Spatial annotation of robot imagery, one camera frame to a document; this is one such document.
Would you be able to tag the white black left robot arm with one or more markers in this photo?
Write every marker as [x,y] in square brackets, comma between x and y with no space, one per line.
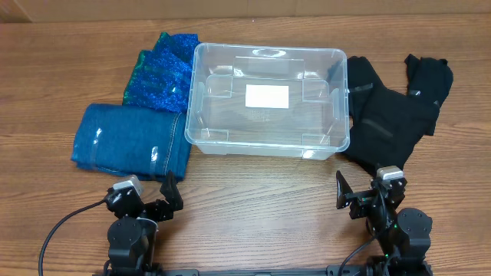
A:
[132,236]

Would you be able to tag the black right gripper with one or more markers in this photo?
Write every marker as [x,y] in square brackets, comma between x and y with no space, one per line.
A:
[360,198]

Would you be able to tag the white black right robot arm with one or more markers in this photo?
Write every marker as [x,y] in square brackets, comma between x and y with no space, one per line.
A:
[403,235]

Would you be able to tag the black garment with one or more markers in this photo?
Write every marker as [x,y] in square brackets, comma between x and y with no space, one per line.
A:
[386,124]

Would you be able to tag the white label in bin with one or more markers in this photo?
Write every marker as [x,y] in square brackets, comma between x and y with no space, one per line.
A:
[267,96]

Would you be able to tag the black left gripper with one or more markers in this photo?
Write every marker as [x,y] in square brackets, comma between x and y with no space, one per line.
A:
[173,198]

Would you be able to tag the blue sequin glitter garment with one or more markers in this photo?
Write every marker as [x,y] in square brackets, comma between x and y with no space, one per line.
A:
[161,77]

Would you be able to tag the blue denim jeans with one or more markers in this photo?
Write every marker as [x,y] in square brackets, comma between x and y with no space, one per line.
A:
[126,140]

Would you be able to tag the clear plastic storage bin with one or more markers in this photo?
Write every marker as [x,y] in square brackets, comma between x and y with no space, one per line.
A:
[315,126]

